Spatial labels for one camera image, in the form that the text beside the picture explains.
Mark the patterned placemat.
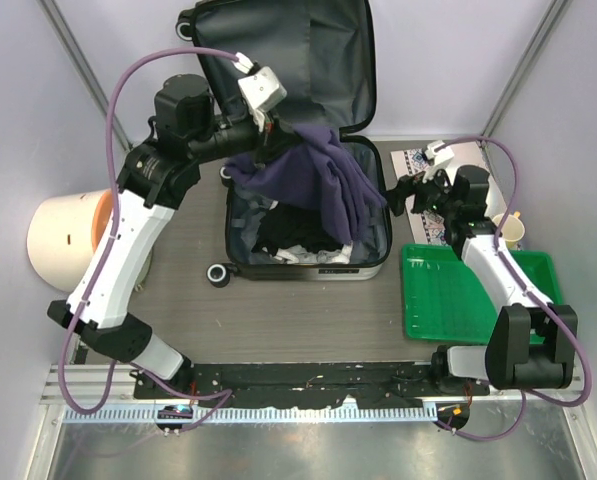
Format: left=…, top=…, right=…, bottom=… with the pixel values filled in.
left=391, top=142, right=488, bottom=246

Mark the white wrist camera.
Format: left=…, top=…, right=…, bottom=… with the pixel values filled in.
left=234, top=52, right=287, bottom=123
left=423, top=140, right=455, bottom=183

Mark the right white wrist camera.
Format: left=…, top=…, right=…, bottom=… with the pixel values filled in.
left=423, top=140, right=455, bottom=183

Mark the green plastic tray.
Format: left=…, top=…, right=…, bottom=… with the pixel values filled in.
left=402, top=236, right=564, bottom=345

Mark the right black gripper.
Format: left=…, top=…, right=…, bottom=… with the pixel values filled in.
left=383, top=161, right=461, bottom=220

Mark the yellow cup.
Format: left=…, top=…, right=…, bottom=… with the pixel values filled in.
left=499, top=211, right=525, bottom=250

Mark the purple garment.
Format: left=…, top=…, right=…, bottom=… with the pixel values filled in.
left=225, top=123, right=387, bottom=244

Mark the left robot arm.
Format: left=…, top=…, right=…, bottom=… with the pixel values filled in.
left=47, top=67, right=297, bottom=399

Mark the black white astronaut suitcase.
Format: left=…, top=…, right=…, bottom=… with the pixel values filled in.
left=176, top=1, right=392, bottom=287

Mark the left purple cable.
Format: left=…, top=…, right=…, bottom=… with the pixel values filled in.
left=58, top=47, right=249, bottom=434

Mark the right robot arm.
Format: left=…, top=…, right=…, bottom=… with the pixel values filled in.
left=386, top=165, right=578, bottom=395

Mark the white cylindrical bin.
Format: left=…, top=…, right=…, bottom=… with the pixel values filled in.
left=26, top=187, right=154, bottom=294

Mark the grey garment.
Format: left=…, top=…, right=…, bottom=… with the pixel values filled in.
left=272, top=244, right=353, bottom=265

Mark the orange swing lid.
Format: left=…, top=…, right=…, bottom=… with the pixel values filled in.
left=91, top=189, right=113, bottom=252

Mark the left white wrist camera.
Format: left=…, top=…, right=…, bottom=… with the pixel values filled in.
left=234, top=52, right=287, bottom=123

